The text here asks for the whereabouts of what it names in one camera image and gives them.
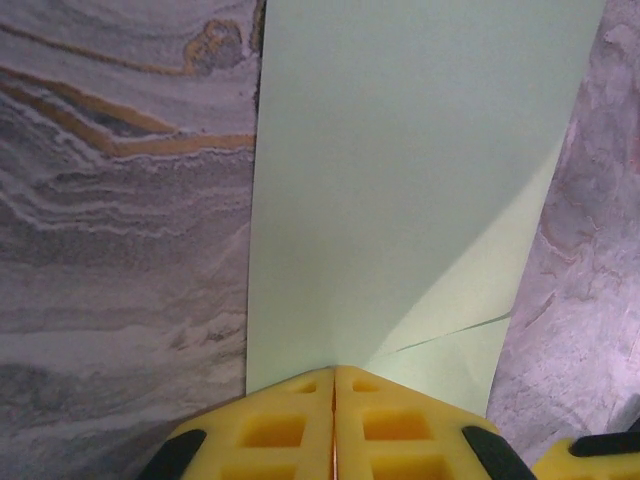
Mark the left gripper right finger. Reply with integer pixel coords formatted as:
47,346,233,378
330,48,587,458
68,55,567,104
332,364,527,480

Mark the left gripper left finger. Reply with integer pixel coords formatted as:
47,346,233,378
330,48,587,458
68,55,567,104
142,366,335,480

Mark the light green paper sheet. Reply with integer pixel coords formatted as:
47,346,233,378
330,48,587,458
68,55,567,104
244,0,607,419

